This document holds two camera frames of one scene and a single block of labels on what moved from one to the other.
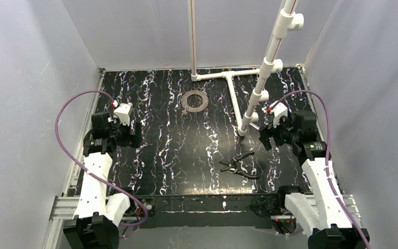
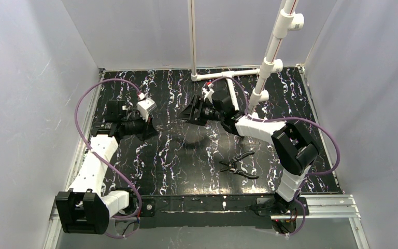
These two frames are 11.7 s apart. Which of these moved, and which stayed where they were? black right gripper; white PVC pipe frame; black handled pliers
Moved: black right gripper
Stayed: white PVC pipe frame; black handled pliers
